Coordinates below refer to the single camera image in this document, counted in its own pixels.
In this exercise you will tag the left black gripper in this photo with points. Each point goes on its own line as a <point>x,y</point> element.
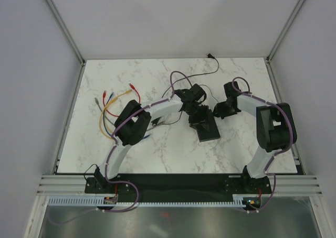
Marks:
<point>202,117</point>

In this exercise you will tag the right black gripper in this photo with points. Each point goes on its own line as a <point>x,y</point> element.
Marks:
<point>219,112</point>

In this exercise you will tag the black network switch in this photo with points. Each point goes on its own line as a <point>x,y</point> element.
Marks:
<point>213,134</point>

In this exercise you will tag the black power adapter brick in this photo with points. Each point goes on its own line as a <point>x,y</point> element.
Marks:
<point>155,121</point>

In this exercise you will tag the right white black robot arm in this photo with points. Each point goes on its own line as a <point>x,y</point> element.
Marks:
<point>275,131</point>

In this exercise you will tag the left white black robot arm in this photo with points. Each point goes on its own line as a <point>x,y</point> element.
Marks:
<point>133,122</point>

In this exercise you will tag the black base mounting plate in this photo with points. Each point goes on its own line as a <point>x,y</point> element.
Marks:
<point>179,187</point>

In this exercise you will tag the white slotted cable duct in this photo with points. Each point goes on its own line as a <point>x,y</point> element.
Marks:
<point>101,201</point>

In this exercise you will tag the right aluminium corner post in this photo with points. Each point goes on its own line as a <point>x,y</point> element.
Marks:
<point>285,29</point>

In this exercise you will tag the aluminium corner post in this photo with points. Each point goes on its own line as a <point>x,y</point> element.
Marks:
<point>285,29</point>
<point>65,31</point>

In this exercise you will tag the aluminium frame rail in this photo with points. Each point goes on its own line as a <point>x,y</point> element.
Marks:
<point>74,185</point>

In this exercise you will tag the left aluminium corner post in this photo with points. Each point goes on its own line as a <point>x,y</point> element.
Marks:
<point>65,31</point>

